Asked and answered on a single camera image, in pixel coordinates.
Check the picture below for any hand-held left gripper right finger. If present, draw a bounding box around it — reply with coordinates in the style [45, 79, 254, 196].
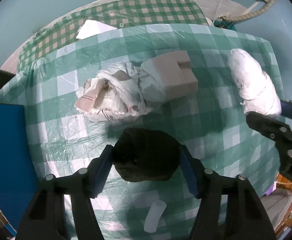
[178, 145, 278, 240]

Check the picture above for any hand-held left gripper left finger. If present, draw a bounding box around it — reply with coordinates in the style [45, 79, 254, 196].
[16, 144, 114, 240]

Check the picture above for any white cloth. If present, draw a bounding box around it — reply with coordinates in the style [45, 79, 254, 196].
[227, 49, 283, 117]

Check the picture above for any black sock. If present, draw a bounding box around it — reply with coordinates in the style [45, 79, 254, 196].
[113, 127, 181, 183]

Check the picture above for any blue cardboard box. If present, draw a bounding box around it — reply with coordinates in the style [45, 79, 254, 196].
[0, 101, 40, 238]

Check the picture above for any grey fabric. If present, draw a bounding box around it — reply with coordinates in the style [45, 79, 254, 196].
[260, 190, 292, 228]

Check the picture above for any white tube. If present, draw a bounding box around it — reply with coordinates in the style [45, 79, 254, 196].
[144, 200, 167, 233]

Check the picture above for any light green checked tablecloth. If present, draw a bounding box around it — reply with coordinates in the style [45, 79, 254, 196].
[0, 24, 284, 240]

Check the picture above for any yellowish patterned fabric band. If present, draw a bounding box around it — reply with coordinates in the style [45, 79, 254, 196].
[221, 0, 280, 22]

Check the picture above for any teal cloth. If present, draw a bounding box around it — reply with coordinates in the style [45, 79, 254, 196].
[212, 16, 236, 30]

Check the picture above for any white paper sheet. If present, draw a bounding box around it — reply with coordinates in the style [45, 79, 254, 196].
[76, 20, 116, 40]

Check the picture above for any dark green checked cloth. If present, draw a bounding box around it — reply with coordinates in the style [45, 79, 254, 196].
[17, 0, 209, 73]

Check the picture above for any thin white cord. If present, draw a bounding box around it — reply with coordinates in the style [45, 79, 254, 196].
[212, 0, 230, 22]

